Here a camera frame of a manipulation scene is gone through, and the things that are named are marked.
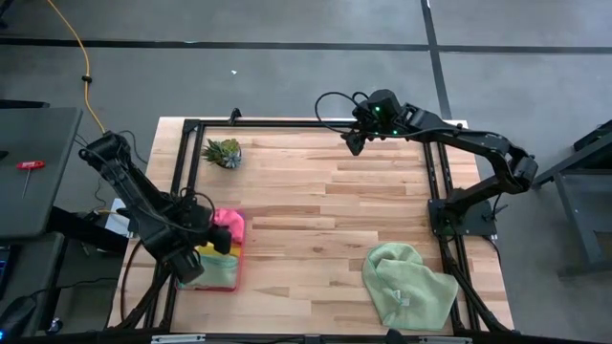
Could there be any pink microfiber towel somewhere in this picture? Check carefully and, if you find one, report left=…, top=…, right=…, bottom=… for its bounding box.
left=211, top=207, right=246, bottom=245

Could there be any yellow microfiber towel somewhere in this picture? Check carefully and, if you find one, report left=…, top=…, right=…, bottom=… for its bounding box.
left=196, top=242, right=243, bottom=259

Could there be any light green microfiber towel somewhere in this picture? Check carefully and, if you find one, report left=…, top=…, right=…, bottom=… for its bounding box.
left=184, top=254, right=239, bottom=290
left=361, top=242, right=460, bottom=333

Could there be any pink translucent plastic bin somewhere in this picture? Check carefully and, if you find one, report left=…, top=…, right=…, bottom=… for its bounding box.
left=176, top=204, right=249, bottom=292

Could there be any succulent in black pot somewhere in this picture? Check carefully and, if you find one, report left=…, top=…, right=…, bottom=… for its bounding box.
left=201, top=138, right=243, bottom=170

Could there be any white box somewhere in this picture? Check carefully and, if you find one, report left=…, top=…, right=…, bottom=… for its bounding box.
left=103, top=197, right=131, bottom=237

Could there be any grey desk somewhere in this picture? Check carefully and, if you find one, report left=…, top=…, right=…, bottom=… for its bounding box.
left=0, top=107, right=84, bottom=241

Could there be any dark desk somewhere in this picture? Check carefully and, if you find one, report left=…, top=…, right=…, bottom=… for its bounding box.
left=0, top=231, right=67, bottom=338

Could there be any black device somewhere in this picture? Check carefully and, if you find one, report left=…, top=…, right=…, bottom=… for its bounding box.
left=0, top=295, right=38, bottom=339

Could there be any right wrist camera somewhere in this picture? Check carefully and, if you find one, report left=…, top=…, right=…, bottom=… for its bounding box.
left=340, top=132, right=368, bottom=157

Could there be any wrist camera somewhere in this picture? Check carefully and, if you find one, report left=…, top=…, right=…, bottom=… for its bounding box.
left=209, top=226, right=234, bottom=256
left=340, top=132, right=368, bottom=157

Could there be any black camera cable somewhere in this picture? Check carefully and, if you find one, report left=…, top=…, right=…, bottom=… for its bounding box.
left=179, top=188, right=218, bottom=226
left=314, top=91, right=370, bottom=136

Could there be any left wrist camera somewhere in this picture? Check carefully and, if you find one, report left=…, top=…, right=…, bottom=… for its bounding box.
left=209, top=226, right=234, bottom=256

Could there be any black aluminium table frame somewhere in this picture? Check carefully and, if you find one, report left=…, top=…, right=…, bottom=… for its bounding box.
left=107, top=104, right=515, bottom=344

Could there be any silver metal bracket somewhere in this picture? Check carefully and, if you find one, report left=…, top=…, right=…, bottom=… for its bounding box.
left=151, top=333, right=208, bottom=344
left=419, top=335, right=473, bottom=344

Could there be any red T-handle hex key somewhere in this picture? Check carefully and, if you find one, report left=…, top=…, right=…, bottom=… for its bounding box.
left=14, top=160, right=48, bottom=200

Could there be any yellow cable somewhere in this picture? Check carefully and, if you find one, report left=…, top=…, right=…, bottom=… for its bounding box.
left=46, top=0, right=109, bottom=135

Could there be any black desk frame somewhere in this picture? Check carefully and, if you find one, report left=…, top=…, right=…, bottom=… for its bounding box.
left=530, top=118, right=612, bottom=280

